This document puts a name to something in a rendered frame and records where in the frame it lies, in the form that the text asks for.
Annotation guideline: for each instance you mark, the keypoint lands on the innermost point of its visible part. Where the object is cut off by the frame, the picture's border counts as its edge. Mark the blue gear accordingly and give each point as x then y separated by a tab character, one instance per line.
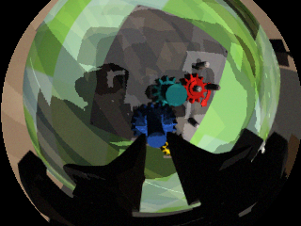
155	122

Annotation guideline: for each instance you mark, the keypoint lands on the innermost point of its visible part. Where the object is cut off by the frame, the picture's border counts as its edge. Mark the red gear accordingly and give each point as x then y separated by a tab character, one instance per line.
190	83

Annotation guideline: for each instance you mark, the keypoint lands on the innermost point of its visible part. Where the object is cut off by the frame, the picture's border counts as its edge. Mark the yellow gear with black stripe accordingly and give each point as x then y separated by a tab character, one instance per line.
165	148

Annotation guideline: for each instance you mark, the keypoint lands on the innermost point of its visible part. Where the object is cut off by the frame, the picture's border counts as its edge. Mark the dark teal gear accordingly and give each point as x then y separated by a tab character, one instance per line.
169	93

